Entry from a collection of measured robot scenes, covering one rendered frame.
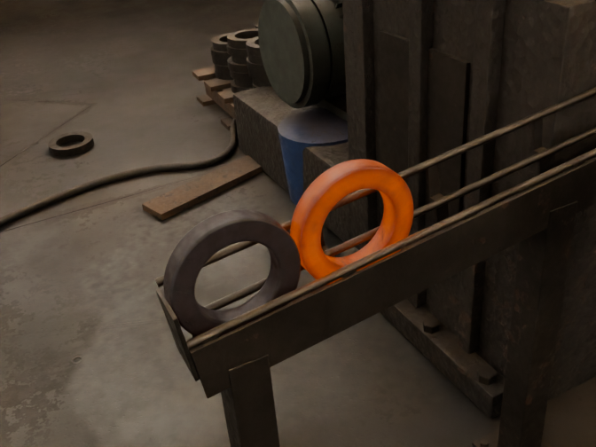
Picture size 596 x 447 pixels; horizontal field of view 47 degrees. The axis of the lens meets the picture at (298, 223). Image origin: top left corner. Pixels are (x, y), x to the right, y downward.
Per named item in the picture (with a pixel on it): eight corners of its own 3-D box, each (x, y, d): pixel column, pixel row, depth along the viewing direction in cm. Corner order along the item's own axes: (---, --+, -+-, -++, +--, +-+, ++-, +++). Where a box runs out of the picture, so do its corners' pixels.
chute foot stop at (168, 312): (177, 349, 96) (155, 290, 90) (181, 348, 96) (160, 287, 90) (195, 381, 90) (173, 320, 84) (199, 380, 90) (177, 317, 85)
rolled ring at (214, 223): (293, 199, 88) (282, 189, 90) (154, 248, 82) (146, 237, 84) (309, 311, 97) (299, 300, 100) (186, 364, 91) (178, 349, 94)
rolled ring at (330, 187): (430, 234, 102) (417, 224, 104) (389, 139, 91) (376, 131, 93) (332, 310, 99) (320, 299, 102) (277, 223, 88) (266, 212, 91)
